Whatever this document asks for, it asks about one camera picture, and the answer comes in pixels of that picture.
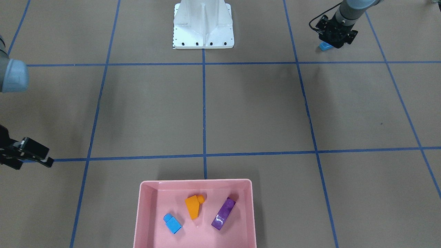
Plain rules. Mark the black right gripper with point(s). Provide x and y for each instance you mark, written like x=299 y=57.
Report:
x=10 y=151

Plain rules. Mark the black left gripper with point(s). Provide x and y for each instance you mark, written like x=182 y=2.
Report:
x=337 y=32

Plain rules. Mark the small blue block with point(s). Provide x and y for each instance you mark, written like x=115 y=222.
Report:
x=172 y=223

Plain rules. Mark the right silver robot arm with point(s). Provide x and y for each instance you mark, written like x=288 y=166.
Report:
x=14 y=77

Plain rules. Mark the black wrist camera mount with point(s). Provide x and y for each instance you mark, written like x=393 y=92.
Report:
x=323 y=25

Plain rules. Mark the long blue studded block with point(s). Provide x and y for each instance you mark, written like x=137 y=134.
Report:
x=324 y=46

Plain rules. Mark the orange sloped block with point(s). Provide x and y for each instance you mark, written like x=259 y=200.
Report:
x=193 y=205

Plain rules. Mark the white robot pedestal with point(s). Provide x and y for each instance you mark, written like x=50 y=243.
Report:
x=203 y=24

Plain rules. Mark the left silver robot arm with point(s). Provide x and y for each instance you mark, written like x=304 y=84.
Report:
x=349 y=11

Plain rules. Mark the pink plastic box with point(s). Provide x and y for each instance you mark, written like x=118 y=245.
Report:
x=159 y=197

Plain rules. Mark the purple sloped block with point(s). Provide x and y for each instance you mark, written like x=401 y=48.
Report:
x=223 y=214

